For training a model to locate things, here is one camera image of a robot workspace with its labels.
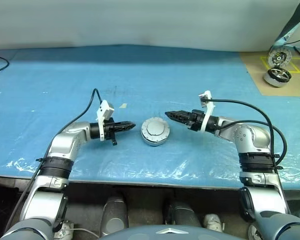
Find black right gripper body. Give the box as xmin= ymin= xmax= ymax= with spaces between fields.
xmin=188 ymin=109 xmax=206 ymax=133

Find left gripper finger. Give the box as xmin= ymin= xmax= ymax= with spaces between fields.
xmin=115 ymin=124 xmax=137 ymax=133
xmin=115 ymin=120 xmax=137 ymax=128

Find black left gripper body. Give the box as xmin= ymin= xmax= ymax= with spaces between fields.
xmin=103 ymin=117 xmax=119 ymax=147

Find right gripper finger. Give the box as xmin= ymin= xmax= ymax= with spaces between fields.
xmin=167 ymin=115 xmax=191 ymax=125
xmin=164 ymin=110 xmax=191 ymax=118

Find round silver rotor disc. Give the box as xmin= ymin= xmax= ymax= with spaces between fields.
xmin=139 ymin=116 xmax=170 ymax=146

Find spare silver motor housing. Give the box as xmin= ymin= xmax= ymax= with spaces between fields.
xmin=263 ymin=66 xmax=291 ymax=89

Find spare motor cover circuit board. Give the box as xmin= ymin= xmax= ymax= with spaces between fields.
xmin=268 ymin=46 xmax=292 ymax=67

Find blue table mat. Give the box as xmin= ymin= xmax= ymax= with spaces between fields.
xmin=0 ymin=43 xmax=300 ymax=188

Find brown cardboard sheet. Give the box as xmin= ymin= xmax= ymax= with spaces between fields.
xmin=239 ymin=49 xmax=300 ymax=97

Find dark grey rounded cover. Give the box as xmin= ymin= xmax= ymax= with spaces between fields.
xmin=101 ymin=196 xmax=130 ymax=237
xmin=164 ymin=198 xmax=203 ymax=229

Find white sneaker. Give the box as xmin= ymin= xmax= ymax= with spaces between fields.
xmin=203 ymin=213 xmax=226 ymax=232
xmin=247 ymin=223 xmax=260 ymax=240

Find grey robot chest shell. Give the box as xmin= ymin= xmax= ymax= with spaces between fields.
xmin=96 ymin=223 xmax=206 ymax=240

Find white crumpled bundle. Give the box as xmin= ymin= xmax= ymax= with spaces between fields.
xmin=53 ymin=219 xmax=75 ymax=240

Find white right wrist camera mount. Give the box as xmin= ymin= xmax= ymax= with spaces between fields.
xmin=197 ymin=90 xmax=217 ymax=133

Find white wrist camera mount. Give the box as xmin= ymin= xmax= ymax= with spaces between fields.
xmin=197 ymin=90 xmax=217 ymax=133
xmin=95 ymin=99 xmax=116 ymax=141

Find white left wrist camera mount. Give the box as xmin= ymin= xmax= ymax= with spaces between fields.
xmin=95 ymin=99 xmax=116 ymax=141

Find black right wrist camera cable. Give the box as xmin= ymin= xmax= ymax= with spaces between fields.
xmin=203 ymin=98 xmax=276 ymax=159

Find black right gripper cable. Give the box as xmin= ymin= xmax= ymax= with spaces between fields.
xmin=216 ymin=120 xmax=289 ymax=169

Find thin white cord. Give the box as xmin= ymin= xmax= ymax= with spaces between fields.
xmin=71 ymin=227 xmax=101 ymax=238

